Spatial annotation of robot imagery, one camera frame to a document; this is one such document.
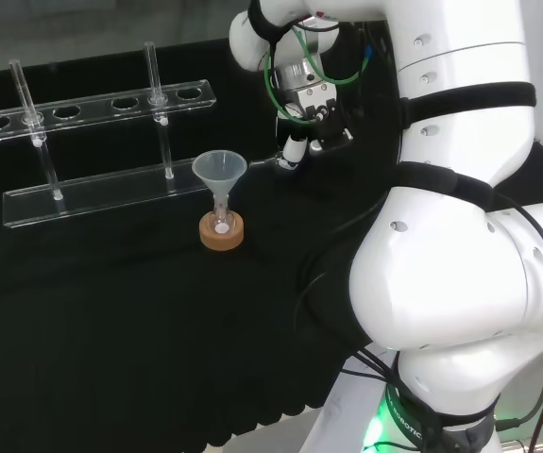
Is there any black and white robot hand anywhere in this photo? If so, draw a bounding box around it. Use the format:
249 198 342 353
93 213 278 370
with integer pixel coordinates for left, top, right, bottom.
274 83 355 172

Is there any clear plastic funnel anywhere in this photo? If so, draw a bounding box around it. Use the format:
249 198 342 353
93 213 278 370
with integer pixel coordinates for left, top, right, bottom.
191 149 248 210

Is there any clear funnel stand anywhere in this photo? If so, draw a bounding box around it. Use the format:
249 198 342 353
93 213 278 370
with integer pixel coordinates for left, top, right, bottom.
0 41 218 230

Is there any clear round-bottom flask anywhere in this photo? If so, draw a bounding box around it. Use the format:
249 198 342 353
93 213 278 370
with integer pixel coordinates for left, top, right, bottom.
207 196 235 237

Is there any black cloth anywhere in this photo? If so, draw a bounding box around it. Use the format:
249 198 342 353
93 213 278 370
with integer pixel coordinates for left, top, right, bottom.
0 18 543 453

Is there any pale board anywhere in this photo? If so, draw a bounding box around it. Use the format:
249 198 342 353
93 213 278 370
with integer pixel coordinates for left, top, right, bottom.
298 346 398 453

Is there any green cable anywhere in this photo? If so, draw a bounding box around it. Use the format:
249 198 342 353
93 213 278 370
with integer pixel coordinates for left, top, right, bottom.
263 17 372 126

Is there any cork ring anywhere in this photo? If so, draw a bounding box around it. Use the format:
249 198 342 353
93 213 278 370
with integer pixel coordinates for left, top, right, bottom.
198 211 246 252

